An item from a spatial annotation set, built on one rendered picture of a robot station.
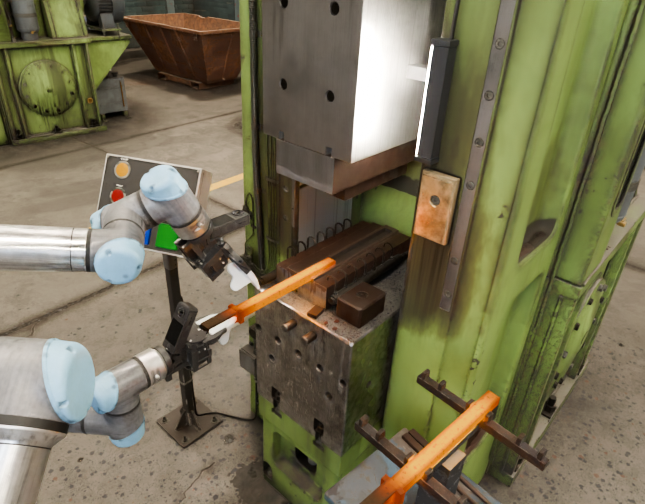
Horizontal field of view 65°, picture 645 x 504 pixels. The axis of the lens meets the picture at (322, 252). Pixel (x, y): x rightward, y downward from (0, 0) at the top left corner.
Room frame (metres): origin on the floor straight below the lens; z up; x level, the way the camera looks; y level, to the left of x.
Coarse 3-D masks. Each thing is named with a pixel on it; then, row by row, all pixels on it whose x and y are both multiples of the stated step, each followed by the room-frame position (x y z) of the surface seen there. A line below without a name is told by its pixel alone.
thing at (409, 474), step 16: (480, 400) 0.79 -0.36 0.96; (496, 400) 0.80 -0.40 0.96; (464, 416) 0.75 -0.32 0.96; (480, 416) 0.75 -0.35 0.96; (448, 432) 0.70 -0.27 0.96; (464, 432) 0.71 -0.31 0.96; (432, 448) 0.66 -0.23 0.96; (448, 448) 0.67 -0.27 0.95; (416, 464) 0.62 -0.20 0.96; (432, 464) 0.64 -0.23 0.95; (384, 480) 0.58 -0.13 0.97; (400, 480) 0.59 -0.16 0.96; (416, 480) 0.60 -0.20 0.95; (368, 496) 0.55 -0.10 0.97; (384, 496) 0.55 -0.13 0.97; (400, 496) 0.55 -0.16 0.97
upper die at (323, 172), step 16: (288, 144) 1.25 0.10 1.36; (416, 144) 1.43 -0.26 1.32; (288, 160) 1.25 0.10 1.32; (304, 160) 1.21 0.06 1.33; (320, 160) 1.18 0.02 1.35; (336, 160) 1.16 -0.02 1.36; (368, 160) 1.26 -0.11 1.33; (384, 160) 1.31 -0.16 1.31; (400, 160) 1.37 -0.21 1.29; (288, 176) 1.25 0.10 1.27; (304, 176) 1.21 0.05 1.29; (320, 176) 1.18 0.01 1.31; (336, 176) 1.16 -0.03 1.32; (352, 176) 1.21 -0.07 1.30; (368, 176) 1.26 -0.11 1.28; (336, 192) 1.16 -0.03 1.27
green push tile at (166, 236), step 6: (162, 228) 1.37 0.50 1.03; (168, 228) 1.37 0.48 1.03; (162, 234) 1.36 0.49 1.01; (168, 234) 1.36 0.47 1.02; (174, 234) 1.36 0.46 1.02; (156, 240) 1.36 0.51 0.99; (162, 240) 1.35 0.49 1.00; (168, 240) 1.35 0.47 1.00; (174, 240) 1.35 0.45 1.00; (156, 246) 1.35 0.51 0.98; (162, 246) 1.34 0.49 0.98; (168, 246) 1.34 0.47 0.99; (174, 246) 1.34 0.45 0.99
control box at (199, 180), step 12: (108, 156) 1.53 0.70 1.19; (120, 156) 1.53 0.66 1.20; (108, 168) 1.52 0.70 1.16; (132, 168) 1.50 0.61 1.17; (144, 168) 1.49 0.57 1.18; (180, 168) 1.47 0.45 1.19; (192, 168) 1.46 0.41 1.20; (108, 180) 1.50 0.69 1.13; (120, 180) 1.49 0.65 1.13; (132, 180) 1.48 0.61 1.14; (192, 180) 1.44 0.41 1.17; (204, 180) 1.46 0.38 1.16; (108, 192) 1.48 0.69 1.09; (132, 192) 1.46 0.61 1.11; (204, 192) 1.46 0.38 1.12; (204, 204) 1.45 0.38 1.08; (156, 228) 1.38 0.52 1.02; (168, 252) 1.34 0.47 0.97; (180, 252) 1.33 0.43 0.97
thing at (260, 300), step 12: (324, 264) 1.25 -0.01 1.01; (300, 276) 1.17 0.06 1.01; (312, 276) 1.19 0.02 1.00; (276, 288) 1.11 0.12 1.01; (288, 288) 1.12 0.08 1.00; (252, 300) 1.05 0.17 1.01; (264, 300) 1.06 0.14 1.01; (228, 312) 0.99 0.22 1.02; (240, 312) 0.99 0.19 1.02; (252, 312) 1.03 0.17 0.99; (204, 324) 0.94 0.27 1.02; (216, 324) 0.94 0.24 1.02
